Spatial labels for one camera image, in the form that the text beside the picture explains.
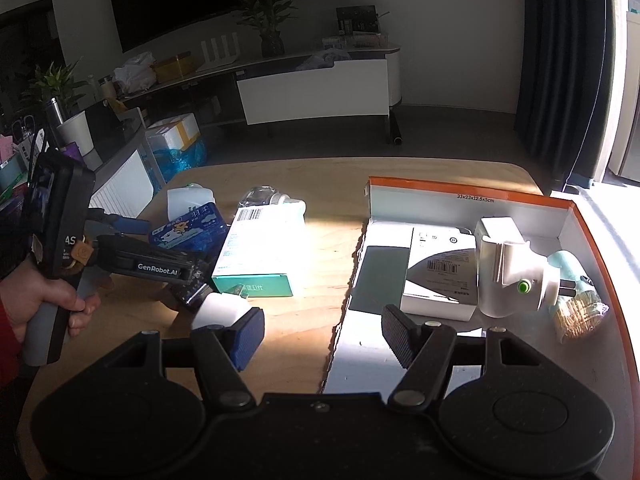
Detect black framed box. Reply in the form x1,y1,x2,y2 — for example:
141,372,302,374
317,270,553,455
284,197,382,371
335,5,379,37

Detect white cup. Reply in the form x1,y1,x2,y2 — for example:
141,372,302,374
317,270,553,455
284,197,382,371
56,112,94,157

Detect clear liquid refill bottle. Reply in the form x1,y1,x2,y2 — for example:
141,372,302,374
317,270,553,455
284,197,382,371
239,185,307,222

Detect taped cardboard parcel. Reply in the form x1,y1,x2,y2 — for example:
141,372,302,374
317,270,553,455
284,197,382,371
144,112,202,155

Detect black roll under cabinet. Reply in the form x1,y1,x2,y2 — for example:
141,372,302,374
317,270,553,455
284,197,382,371
386,109,404,147

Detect potted plant dark vase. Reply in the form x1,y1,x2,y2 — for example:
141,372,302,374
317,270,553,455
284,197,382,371
234,0,298,59

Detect dark blue curtain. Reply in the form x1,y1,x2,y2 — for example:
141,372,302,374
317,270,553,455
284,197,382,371
514,0,627,192

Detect blue tissue packet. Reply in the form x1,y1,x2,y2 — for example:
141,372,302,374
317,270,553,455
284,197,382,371
148,203,232,254

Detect white plug-in vaporizer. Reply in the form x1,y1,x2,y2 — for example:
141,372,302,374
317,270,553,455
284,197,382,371
474,239,582,319

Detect white plastic bag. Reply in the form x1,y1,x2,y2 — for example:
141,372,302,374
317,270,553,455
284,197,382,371
113,52,157,94

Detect white TV cabinet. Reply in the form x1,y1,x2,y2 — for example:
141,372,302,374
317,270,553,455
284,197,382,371
119,42,402,142

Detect person's left hand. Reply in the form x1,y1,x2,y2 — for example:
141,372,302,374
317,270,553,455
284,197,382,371
0,259,102,345

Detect steel bottle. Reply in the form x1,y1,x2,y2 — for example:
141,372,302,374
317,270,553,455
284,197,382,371
44,99,67,128

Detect blue plastic bags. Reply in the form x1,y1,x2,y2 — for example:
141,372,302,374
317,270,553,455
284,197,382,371
149,139,209,182

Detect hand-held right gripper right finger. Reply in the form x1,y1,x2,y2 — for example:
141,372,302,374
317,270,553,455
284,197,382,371
381,304,549,409

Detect white charger cube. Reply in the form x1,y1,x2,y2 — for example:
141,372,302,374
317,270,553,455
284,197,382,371
473,216,524,249

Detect orange-rimmed cardboard box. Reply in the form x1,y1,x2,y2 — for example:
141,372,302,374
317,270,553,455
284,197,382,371
319,175,640,397

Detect dark side table ribbed drawers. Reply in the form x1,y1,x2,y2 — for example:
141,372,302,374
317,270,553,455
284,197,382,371
65,110,157,221

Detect yellow box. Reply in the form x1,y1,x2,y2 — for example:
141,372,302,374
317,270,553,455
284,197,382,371
151,52,199,84

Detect white and green box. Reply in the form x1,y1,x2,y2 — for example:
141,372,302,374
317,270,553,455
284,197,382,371
210,204,309,298

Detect white labelled box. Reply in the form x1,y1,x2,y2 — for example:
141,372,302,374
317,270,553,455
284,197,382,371
401,225,479,322

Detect crumpled cloth on cabinet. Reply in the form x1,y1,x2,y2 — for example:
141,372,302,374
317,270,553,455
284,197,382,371
296,48,352,73

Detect green bamboo plant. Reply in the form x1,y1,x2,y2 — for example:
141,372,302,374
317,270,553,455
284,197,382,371
19,59,90,128

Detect small white box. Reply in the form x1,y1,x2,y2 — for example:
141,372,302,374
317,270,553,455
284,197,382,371
191,294,252,332

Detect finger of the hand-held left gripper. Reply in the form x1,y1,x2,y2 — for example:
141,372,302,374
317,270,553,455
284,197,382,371
86,207,152,235
166,257,214,314

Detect white router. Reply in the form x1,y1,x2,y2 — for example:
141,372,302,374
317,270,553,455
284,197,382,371
196,33,241,72

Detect person's left forearm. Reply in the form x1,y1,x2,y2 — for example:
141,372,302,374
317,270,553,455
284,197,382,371
0,305,27,388

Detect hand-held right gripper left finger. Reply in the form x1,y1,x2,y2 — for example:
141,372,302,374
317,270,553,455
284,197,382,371
106,306,266,409

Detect white mosquito repellent heater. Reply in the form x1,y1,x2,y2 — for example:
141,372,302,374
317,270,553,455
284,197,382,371
166,185,216,226

